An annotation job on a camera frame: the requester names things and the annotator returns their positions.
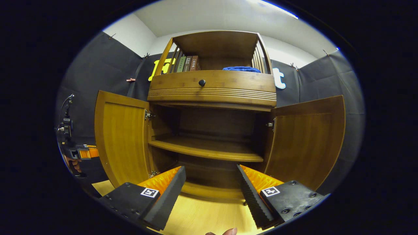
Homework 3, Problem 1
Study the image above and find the black backdrop cloth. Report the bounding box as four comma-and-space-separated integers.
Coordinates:
56, 32, 365, 196

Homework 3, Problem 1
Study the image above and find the wooden shoe cabinet door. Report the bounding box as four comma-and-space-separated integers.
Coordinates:
264, 95, 346, 191
95, 90, 154, 188

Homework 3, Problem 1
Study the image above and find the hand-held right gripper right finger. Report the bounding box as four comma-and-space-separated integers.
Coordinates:
237, 164, 328, 230

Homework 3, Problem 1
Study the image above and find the blue folded towel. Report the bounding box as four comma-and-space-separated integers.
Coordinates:
223, 66, 262, 73

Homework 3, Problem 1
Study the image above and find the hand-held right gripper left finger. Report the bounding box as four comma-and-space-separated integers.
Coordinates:
97, 166, 187, 230

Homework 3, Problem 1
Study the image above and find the wooden cabinet drawer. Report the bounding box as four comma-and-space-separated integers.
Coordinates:
148, 70, 277, 107

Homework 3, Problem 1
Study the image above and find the wooden double-door shoe cabinet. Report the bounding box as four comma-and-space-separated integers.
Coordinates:
147, 30, 277, 200

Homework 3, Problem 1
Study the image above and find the wooden inner cabinet shelf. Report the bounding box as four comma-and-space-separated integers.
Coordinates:
149, 137, 264, 163

